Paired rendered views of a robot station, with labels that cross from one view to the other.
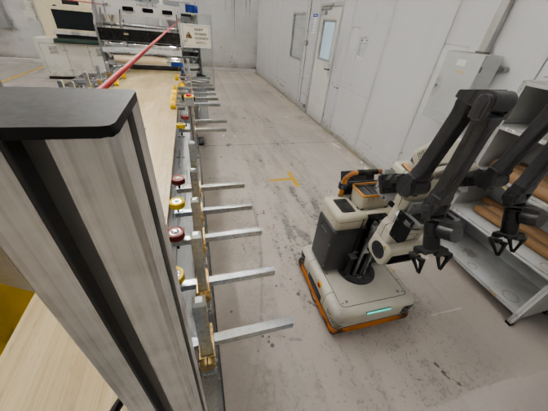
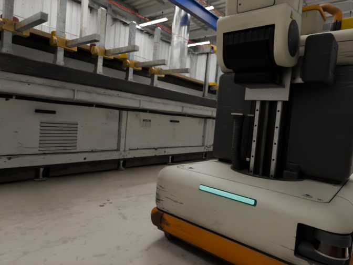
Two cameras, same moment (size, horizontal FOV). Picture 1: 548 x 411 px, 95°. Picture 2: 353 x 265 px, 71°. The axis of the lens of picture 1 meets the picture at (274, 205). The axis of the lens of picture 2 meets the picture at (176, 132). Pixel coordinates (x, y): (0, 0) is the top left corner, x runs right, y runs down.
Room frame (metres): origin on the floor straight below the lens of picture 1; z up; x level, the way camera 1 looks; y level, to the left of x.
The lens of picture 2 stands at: (0.45, -1.29, 0.46)
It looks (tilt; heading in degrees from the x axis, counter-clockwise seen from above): 3 degrees down; 58
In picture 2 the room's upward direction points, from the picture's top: 5 degrees clockwise
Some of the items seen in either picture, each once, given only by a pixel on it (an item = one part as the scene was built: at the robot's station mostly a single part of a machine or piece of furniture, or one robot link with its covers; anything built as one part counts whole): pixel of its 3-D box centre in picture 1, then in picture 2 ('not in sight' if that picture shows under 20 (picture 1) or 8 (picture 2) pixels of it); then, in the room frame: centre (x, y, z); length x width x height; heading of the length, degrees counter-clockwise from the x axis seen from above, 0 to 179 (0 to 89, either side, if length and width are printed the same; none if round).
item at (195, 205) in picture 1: (200, 240); (99, 47); (0.85, 0.33, 0.87); 0.04 x 0.04 x 0.48; 19
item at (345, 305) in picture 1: (351, 279); (263, 202); (1.29, -0.65, 0.16); 0.67 x 0.64 x 0.25; 18
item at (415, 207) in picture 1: (423, 219); not in sight; (1.01, -0.75, 0.99); 0.28 x 0.16 x 0.22; 108
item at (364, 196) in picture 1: (370, 195); (290, 30); (1.40, -0.62, 0.87); 0.23 x 0.15 x 0.11; 108
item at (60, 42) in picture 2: (203, 285); (63, 44); (0.63, 0.26, 0.82); 0.14 x 0.06 x 0.05; 19
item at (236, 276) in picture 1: (225, 279); (74, 43); (0.68, 0.18, 0.82); 0.43 x 0.03 x 0.04; 109
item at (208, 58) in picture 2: (192, 133); (206, 75); (2.02, 0.74, 0.93); 0.05 x 0.05 x 0.45; 19
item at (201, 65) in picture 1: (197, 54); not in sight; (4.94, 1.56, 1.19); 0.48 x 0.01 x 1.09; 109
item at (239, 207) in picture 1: (214, 209); (143, 64); (1.15, 0.34, 0.82); 0.43 x 0.03 x 0.04; 109
